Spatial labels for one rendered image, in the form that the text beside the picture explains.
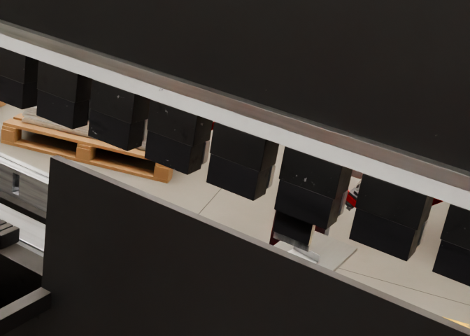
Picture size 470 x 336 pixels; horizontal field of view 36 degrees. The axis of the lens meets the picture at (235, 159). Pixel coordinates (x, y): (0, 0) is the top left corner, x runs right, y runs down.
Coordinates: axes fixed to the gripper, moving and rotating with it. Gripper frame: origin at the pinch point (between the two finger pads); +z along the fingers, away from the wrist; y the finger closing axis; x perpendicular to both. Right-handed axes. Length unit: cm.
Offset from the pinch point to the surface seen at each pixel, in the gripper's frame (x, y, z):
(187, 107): 45.6, 4.2, 11.8
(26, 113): 233, 200, -179
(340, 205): 0.8, 0.9, 5.8
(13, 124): 234, 208, -171
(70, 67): 82, 19, 12
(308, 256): 0.7, 24.0, -3.7
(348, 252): -5.9, 21.9, -15.3
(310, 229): 2.5, 9.5, 9.0
